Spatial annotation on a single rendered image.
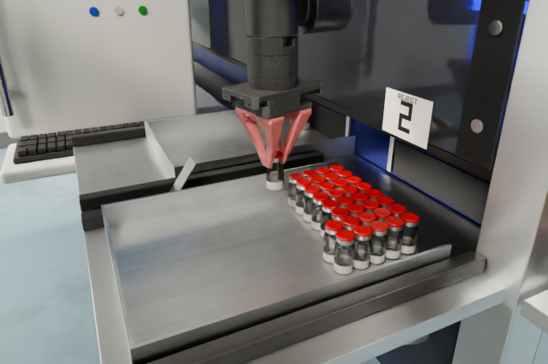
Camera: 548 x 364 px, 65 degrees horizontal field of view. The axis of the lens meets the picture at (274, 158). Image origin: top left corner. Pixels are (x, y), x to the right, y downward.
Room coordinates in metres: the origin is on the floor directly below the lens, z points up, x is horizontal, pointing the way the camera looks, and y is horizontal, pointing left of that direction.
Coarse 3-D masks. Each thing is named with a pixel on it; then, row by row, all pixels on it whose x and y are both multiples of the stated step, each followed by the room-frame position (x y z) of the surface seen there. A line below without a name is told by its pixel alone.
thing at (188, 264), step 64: (192, 192) 0.54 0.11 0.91; (256, 192) 0.58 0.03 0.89; (128, 256) 0.43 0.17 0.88; (192, 256) 0.43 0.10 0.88; (256, 256) 0.43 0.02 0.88; (320, 256) 0.43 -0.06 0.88; (448, 256) 0.40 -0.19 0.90; (128, 320) 0.29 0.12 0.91; (192, 320) 0.32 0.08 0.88; (256, 320) 0.30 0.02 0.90
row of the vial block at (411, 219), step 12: (336, 168) 0.58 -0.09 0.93; (348, 180) 0.54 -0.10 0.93; (360, 180) 0.54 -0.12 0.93; (360, 192) 0.51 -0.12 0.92; (372, 192) 0.50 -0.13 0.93; (384, 204) 0.47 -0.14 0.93; (396, 204) 0.47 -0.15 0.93; (396, 216) 0.45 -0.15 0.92; (408, 216) 0.44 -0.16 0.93; (408, 228) 0.43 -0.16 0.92; (408, 240) 0.43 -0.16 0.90; (408, 252) 0.43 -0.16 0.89
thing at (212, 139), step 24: (168, 120) 0.86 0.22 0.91; (192, 120) 0.89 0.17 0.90; (216, 120) 0.91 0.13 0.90; (240, 120) 0.93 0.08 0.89; (288, 120) 0.96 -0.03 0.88; (168, 144) 0.80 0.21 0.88; (192, 144) 0.80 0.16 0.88; (216, 144) 0.80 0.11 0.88; (240, 144) 0.80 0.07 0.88; (264, 144) 0.80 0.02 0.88; (312, 144) 0.72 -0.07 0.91; (336, 144) 0.74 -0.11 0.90; (168, 168) 0.66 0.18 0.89; (216, 168) 0.64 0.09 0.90
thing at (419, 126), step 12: (396, 96) 0.55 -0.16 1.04; (408, 96) 0.53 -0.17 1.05; (384, 108) 0.57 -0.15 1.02; (396, 108) 0.55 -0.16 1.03; (408, 108) 0.53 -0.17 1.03; (420, 108) 0.51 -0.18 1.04; (384, 120) 0.57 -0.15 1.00; (396, 120) 0.55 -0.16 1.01; (420, 120) 0.51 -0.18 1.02; (396, 132) 0.54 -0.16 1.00; (420, 132) 0.51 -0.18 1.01; (420, 144) 0.50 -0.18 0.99
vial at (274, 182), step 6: (282, 156) 0.49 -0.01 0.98; (276, 162) 0.48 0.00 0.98; (282, 162) 0.49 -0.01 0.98; (270, 168) 0.48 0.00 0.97; (276, 168) 0.48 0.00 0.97; (282, 168) 0.48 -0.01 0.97; (270, 174) 0.48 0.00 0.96; (276, 174) 0.48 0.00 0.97; (282, 174) 0.48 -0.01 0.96; (270, 180) 0.48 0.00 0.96; (276, 180) 0.48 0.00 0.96; (282, 180) 0.48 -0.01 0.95; (270, 186) 0.48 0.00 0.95; (276, 186) 0.48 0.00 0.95; (282, 186) 0.48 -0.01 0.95
